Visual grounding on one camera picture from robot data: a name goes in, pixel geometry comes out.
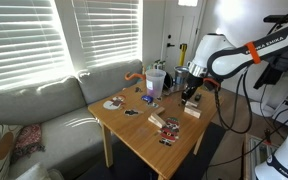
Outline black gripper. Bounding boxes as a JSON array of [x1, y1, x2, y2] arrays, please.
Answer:
[[180, 74, 206, 105]]

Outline light wooden block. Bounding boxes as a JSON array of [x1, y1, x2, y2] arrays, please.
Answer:
[[153, 105, 166, 116], [184, 99, 200, 109], [183, 105, 203, 120], [147, 112, 167, 130]]

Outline blue toy car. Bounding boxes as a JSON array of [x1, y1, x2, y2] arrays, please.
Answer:
[[141, 94, 154, 103]]

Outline metal spoon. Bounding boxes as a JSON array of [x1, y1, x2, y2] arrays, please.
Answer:
[[163, 88, 182, 98]]

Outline steel tumbler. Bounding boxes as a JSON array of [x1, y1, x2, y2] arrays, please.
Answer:
[[173, 65, 191, 92]]

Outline black round object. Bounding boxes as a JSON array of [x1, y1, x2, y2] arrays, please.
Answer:
[[163, 72, 175, 91]]

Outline small colourful sticker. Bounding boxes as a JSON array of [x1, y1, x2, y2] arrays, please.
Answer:
[[147, 101, 160, 110]]

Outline translucent plastic cup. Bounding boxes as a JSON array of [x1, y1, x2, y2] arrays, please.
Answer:
[[145, 68, 167, 100]]

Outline red green nutcracker cutout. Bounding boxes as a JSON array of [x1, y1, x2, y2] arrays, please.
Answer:
[[158, 116, 181, 147]]

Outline dark rug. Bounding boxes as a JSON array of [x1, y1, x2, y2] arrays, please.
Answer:
[[77, 121, 228, 180]]

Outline small black figure cutout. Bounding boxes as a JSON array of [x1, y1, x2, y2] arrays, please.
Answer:
[[123, 108, 144, 117]]

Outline orange octopus plush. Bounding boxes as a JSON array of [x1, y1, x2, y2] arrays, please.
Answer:
[[123, 70, 147, 82]]

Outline wooden table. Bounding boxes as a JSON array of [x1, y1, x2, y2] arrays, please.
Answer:
[[87, 79, 225, 180]]

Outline snowman cutout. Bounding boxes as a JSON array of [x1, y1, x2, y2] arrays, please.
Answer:
[[102, 94, 128, 111]]

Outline white round stand base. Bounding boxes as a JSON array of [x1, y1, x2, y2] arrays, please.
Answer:
[[248, 100, 276, 118]]

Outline white door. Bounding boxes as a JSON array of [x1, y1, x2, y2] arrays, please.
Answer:
[[160, 0, 207, 80]]

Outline white window blind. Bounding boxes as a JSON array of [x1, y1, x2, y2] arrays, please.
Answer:
[[0, 0, 69, 93], [71, 0, 144, 70]]

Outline grey fabric sofa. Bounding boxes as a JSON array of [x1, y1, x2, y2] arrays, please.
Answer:
[[0, 59, 144, 180]]

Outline red patterned cloth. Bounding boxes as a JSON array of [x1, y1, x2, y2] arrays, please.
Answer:
[[10, 123, 46, 164]]

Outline white cushion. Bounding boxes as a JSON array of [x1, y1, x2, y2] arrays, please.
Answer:
[[15, 162, 65, 180]]

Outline orange wrist strap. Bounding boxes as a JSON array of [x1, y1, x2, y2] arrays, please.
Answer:
[[203, 77, 222, 90]]

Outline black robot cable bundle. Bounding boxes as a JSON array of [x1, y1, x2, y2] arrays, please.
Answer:
[[213, 64, 254, 136]]

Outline yellow post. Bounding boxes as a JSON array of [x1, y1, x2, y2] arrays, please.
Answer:
[[178, 43, 189, 67]]

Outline black floor cable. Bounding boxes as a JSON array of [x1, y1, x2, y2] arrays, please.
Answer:
[[207, 131, 287, 168]]

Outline orange forearm strap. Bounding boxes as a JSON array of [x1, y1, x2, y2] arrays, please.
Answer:
[[244, 41, 263, 66]]

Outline aluminium frame board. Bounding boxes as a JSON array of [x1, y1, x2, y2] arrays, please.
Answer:
[[243, 133, 279, 180]]

